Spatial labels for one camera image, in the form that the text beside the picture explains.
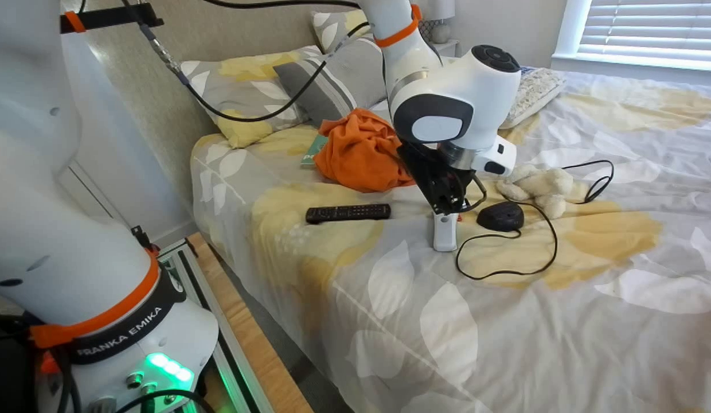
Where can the small yellow grey floral pillow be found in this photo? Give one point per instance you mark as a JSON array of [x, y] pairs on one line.
[[335, 25]]

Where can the grey striped pillow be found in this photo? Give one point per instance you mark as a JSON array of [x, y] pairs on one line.
[[347, 81]]

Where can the white window frame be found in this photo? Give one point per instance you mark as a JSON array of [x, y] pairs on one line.
[[570, 38]]

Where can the black tv remote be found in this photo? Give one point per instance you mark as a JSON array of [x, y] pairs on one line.
[[347, 214]]

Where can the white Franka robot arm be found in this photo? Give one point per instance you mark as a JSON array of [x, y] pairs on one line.
[[58, 230]]

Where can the blue white patterned pillow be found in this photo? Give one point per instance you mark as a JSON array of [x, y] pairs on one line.
[[535, 95]]

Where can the white table lamp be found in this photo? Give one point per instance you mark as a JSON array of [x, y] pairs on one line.
[[439, 19]]

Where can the teal flat card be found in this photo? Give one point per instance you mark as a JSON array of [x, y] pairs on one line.
[[312, 152]]

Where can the wooden platform edge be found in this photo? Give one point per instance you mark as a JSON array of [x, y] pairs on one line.
[[243, 328]]

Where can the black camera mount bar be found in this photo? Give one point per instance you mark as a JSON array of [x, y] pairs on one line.
[[110, 16]]

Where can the white window blinds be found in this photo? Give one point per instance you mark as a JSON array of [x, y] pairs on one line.
[[653, 25]]

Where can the white nightstand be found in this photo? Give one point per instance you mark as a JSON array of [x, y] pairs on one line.
[[446, 48]]

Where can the orange cloth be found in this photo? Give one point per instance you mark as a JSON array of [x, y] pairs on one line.
[[357, 156]]

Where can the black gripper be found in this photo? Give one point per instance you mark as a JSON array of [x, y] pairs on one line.
[[439, 175]]

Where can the large yellow grey floral pillow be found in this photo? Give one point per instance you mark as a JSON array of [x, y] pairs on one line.
[[237, 95]]

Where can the white switch remote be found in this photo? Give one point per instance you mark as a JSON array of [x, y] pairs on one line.
[[446, 231]]

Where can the white plush toy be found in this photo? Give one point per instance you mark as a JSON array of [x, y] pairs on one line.
[[539, 183]]

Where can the grey yellow leaf bedspread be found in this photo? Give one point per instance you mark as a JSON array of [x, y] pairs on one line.
[[484, 328]]

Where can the black oval device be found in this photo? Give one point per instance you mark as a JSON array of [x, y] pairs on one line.
[[500, 216]]

